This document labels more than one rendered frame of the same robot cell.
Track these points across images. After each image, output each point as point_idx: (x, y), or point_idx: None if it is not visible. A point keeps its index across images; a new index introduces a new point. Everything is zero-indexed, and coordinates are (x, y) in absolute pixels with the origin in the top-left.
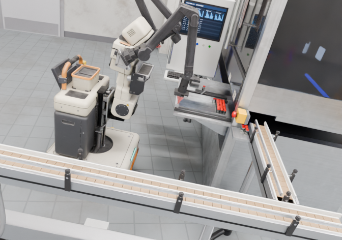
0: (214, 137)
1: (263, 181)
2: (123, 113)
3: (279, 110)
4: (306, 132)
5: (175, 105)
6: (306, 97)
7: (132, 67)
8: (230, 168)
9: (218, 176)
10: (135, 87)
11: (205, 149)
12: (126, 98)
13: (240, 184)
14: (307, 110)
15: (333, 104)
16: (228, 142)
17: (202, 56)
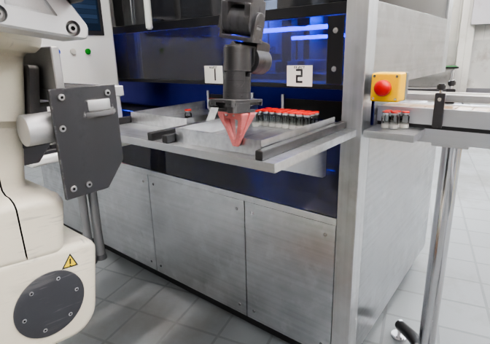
0: (246, 219)
1: None
2: (63, 314)
3: (397, 57)
4: (375, 107)
5: (230, 154)
6: (412, 17)
7: (20, 74)
8: (366, 233)
9: (356, 271)
10: (88, 157)
11: (208, 270)
12: (54, 235)
13: (376, 256)
14: (413, 44)
15: (426, 22)
16: (360, 175)
17: (80, 80)
